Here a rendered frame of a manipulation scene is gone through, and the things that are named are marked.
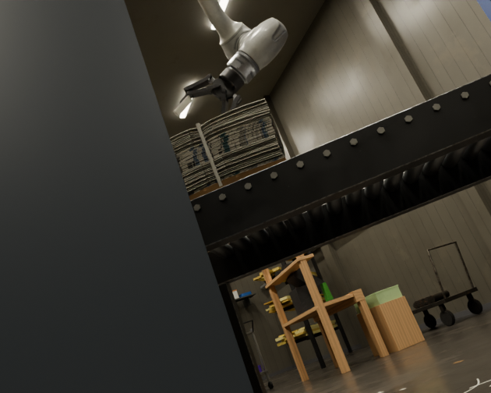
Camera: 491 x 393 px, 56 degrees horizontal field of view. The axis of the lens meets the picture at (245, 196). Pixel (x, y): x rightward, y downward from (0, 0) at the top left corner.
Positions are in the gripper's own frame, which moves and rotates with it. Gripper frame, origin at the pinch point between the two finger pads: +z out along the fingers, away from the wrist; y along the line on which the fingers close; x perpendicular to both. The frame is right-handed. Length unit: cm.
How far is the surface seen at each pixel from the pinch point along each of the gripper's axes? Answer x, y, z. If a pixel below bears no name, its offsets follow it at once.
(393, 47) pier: 575, -162, -374
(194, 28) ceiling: 574, -480, -210
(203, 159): -13.0, 17.8, 7.2
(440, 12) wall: 508, -121, -422
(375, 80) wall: 648, -172, -344
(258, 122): -13.1, 22.5, -9.7
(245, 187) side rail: -23.5, 36.1, 6.7
